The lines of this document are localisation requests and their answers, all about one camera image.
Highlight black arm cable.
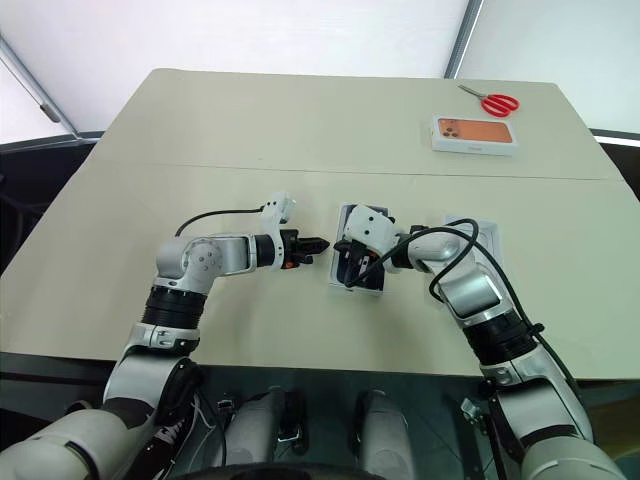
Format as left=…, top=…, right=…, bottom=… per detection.
left=344, top=217, right=597, bottom=444
left=174, top=203, right=267, bottom=239

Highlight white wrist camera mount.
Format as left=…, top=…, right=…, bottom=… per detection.
left=258, top=191, right=298, bottom=239
left=343, top=203, right=398, bottom=261

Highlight white box lid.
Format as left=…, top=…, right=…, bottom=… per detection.
left=443, top=213, right=503, bottom=264

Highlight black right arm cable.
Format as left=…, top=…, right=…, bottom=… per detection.
left=344, top=217, right=597, bottom=444

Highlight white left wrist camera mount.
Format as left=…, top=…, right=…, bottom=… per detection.
left=258, top=191, right=298, bottom=239

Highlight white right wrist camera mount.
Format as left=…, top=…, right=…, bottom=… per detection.
left=343, top=203, right=398, bottom=261

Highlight red handled scissors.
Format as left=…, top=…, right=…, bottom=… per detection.
left=456, top=83, right=522, bottom=119

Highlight white box with orange phone print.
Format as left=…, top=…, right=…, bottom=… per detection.
left=429, top=113, right=517, bottom=158

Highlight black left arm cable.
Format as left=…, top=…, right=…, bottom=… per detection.
left=174, top=203, right=267, bottom=239

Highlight grey rounded robot leg cover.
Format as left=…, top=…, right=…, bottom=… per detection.
left=353, top=388, right=417, bottom=480
left=225, top=386, right=307, bottom=474

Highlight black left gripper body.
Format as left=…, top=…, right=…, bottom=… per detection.
left=279, top=228, right=302, bottom=272

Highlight dark blue smartphone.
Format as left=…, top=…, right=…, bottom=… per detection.
left=336, top=203, right=394, bottom=292

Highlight grey metal frame pole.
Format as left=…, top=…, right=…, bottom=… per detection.
left=0, top=35, right=82, bottom=140
left=441, top=0, right=485, bottom=80

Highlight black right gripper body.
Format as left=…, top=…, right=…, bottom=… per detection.
left=333, top=239, right=382, bottom=270

